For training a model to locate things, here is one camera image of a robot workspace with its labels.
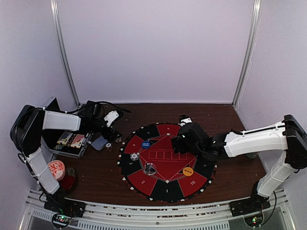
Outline red black chip stack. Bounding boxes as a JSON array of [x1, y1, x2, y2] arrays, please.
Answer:
[[105, 143, 113, 152]]

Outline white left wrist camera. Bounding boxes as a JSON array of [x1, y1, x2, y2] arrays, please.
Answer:
[[104, 110, 119, 127]]

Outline aluminium frame post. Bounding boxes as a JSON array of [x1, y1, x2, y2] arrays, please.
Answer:
[[50, 0, 80, 107], [232, 0, 262, 108]]

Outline aluminium poker case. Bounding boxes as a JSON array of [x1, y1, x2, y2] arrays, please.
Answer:
[[40, 96, 94, 160]]

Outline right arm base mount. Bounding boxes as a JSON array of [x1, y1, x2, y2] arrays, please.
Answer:
[[229, 198, 271, 217]]

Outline white grey chip stack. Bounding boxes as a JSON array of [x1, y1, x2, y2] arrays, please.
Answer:
[[115, 137, 122, 143]]

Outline patterned paper cup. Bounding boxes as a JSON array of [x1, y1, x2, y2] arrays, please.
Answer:
[[245, 153, 258, 159]]

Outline round red black poker mat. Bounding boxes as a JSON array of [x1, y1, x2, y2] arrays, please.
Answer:
[[117, 123, 217, 203]]

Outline red floral round tin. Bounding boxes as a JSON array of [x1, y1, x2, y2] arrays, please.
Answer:
[[48, 160, 66, 182]]

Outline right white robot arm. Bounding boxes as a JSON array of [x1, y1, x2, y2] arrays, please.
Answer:
[[171, 115, 307, 212]]

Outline right aluminium frame post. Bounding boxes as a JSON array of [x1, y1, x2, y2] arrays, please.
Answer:
[[232, 0, 262, 108]]

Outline left aluminium frame post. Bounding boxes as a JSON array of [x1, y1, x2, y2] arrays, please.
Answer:
[[50, 0, 80, 107]]

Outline red gold card box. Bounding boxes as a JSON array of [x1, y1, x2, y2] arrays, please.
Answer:
[[70, 134, 85, 149]]

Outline black gold card box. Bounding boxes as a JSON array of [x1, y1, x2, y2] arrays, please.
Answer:
[[57, 132, 73, 146]]

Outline white chips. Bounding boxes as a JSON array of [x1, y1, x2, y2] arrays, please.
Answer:
[[130, 153, 139, 161]]

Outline front aluminium rail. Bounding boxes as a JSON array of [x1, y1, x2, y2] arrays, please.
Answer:
[[18, 188, 297, 230]]

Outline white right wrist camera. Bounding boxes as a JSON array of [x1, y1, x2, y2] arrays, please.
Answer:
[[179, 114, 192, 127]]

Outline dark red round lid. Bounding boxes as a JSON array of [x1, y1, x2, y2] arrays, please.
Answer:
[[59, 165, 76, 191]]

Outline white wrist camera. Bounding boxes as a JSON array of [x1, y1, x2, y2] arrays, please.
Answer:
[[179, 114, 192, 127], [104, 110, 119, 127]]

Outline blue playing card deck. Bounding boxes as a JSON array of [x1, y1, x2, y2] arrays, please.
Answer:
[[91, 136, 108, 151]]

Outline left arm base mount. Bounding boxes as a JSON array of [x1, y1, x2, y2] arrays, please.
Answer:
[[44, 193, 86, 218]]

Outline orange big blind button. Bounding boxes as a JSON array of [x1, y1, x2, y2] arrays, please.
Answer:
[[182, 167, 194, 177]]

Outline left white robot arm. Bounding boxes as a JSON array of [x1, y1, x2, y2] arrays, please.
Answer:
[[10, 101, 128, 195]]

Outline blue small blind button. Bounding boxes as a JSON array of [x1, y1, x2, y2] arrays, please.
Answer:
[[141, 141, 151, 149]]

